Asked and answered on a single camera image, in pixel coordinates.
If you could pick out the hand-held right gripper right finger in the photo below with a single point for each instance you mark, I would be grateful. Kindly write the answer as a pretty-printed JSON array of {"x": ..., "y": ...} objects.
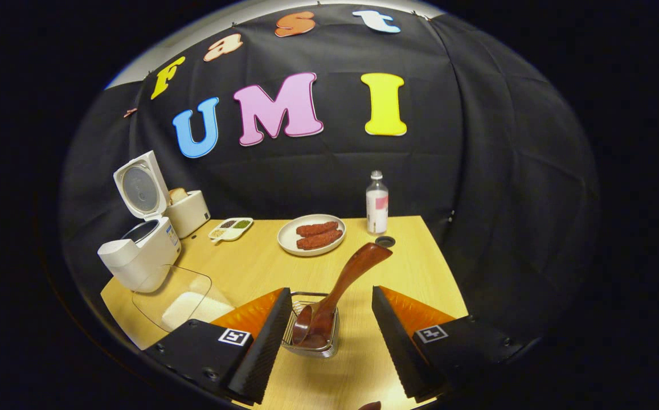
[{"x": 400, "y": 353}]

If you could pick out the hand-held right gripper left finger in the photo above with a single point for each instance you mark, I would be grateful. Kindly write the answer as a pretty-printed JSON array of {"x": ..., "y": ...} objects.
[{"x": 263, "y": 353}]

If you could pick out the brown wooden spoon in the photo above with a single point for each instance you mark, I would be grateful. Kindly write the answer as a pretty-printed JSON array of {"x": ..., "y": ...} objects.
[{"x": 357, "y": 267}]

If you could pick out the white rice cooker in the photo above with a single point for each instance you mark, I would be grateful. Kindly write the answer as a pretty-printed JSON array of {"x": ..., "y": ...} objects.
[{"x": 135, "y": 256}]

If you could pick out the white round plate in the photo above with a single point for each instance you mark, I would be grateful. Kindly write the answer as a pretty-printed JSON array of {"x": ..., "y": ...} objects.
[{"x": 286, "y": 236}]

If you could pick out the reddish brown meat piece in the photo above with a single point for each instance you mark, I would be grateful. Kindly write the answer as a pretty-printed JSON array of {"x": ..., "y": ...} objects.
[
  {"x": 318, "y": 229},
  {"x": 320, "y": 240}
]

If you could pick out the white divided seasoning dish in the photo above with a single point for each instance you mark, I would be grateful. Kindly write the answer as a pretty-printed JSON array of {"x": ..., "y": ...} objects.
[{"x": 231, "y": 229}]

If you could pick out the small clear plastic bottle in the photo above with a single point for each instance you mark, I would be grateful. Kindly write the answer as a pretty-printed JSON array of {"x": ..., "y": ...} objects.
[{"x": 377, "y": 210}]

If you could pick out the white toaster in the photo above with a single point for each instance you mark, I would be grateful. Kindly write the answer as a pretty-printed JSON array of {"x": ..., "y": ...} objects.
[{"x": 189, "y": 216}]

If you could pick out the toast bread slice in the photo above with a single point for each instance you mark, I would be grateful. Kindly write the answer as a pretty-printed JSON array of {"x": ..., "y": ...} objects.
[{"x": 177, "y": 195}]

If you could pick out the black backdrop cloth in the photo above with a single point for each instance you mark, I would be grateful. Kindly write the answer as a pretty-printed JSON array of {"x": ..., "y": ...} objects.
[{"x": 477, "y": 171}]

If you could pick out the pink cloth clip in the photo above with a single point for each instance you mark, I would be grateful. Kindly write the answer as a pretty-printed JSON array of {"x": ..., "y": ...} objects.
[{"x": 130, "y": 113}]

